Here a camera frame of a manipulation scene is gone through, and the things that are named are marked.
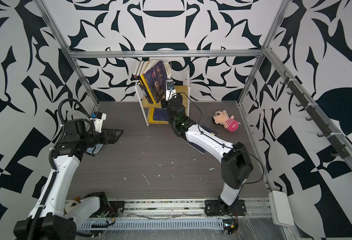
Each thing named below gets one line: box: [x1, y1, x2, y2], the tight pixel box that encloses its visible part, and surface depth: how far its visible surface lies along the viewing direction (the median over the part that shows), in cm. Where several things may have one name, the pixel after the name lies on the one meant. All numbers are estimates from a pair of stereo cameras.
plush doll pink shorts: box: [210, 109, 241, 132], surface depth 104 cm
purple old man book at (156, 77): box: [144, 60, 167, 104], surface depth 87 cm
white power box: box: [268, 190, 295, 228], surface depth 72 cm
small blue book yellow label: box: [153, 107, 169, 122], surface depth 104 cm
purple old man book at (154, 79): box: [139, 60, 165, 100], surface depth 87 cm
